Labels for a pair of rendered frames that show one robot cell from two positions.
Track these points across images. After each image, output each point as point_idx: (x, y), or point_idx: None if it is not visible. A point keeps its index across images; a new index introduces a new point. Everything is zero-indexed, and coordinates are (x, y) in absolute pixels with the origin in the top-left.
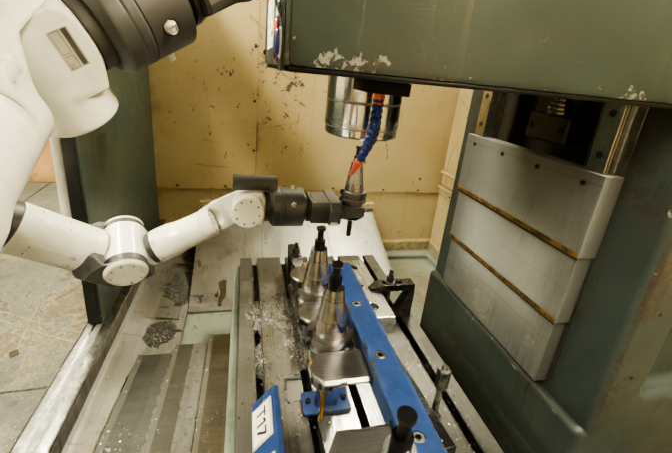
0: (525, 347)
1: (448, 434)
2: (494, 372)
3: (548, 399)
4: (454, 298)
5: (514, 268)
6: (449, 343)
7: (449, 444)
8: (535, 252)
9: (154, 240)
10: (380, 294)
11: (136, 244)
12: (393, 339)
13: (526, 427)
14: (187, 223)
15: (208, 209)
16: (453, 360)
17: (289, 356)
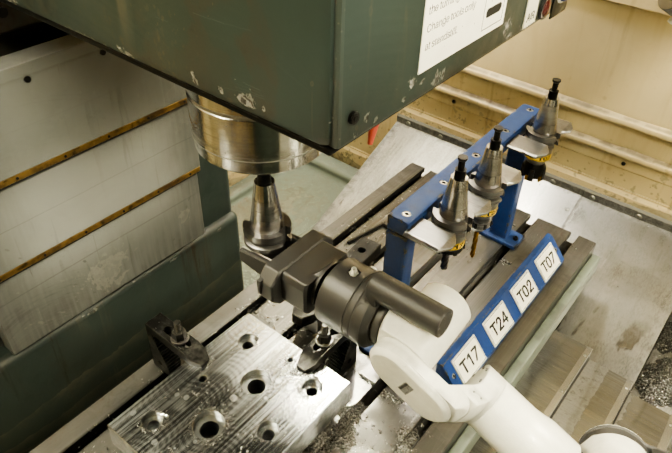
0: (184, 224)
1: (357, 241)
2: (159, 296)
3: (210, 230)
4: (46, 341)
5: (134, 182)
6: (80, 383)
7: (366, 238)
8: (149, 139)
9: (571, 437)
10: (208, 347)
11: (602, 444)
12: None
13: (209, 273)
14: (520, 395)
15: (480, 379)
16: (101, 381)
17: (367, 424)
